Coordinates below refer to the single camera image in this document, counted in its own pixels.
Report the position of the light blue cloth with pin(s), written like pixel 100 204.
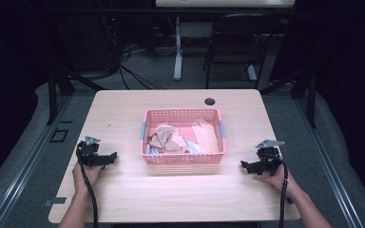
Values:
pixel 188 148

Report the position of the white desk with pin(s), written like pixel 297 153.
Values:
pixel 199 19

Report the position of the pink plastic basket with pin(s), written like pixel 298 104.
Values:
pixel 182 136

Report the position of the person's right hand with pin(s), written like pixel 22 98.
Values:
pixel 278 181

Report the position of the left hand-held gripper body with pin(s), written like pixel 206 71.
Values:
pixel 88 152

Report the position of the person's left hand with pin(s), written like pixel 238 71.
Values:
pixel 88 176

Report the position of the peach cloth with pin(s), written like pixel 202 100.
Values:
pixel 204 136

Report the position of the black metal stand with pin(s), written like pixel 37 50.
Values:
pixel 301 88
pixel 65 85

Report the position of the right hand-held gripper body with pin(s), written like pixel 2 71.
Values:
pixel 267 157

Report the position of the tan cloth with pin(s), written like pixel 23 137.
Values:
pixel 166 139

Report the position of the black folding chair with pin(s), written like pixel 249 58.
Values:
pixel 239 47

